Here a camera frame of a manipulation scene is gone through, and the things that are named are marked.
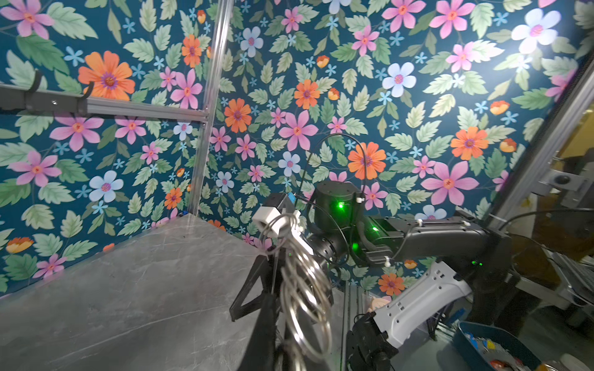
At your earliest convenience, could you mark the black hook rail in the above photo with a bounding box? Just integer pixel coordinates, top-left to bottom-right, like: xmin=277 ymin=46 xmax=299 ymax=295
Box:
xmin=1 ymin=70 xmax=95 ymax=115

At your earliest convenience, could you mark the steel key holder plate with rings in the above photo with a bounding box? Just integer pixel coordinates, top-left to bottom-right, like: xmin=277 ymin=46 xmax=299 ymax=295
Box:
xmin=262 ymin=213 xmax=333 ymax=370

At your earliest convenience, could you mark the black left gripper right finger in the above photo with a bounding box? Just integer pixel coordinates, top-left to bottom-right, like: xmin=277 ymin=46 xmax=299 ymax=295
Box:
xmin=282 ymin=319 xmax=325 ymax=370

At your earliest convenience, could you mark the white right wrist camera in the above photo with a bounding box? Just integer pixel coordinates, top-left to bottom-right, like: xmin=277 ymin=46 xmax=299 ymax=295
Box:
xmin=252 ymin=193 xmax=312 ymax=255

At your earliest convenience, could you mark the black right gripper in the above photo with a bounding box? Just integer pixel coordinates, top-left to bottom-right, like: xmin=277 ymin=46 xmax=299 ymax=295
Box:
xmin=229 ymin=235 xmax=334 ymax=322

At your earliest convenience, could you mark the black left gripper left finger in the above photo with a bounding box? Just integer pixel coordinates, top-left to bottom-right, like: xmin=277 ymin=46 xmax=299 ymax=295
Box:
xmin=237 ymin=294 xmax=277 ymax=371

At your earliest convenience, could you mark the aluminium frame post back right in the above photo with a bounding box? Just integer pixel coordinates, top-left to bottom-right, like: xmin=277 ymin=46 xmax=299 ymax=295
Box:
xmin=188 ymin=0 xmax=235 ymax=216

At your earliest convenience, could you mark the blue parts bin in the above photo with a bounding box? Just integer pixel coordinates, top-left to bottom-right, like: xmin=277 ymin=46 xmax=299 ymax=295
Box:
xmin=453 ymin=322 xmax=541 ymax=370

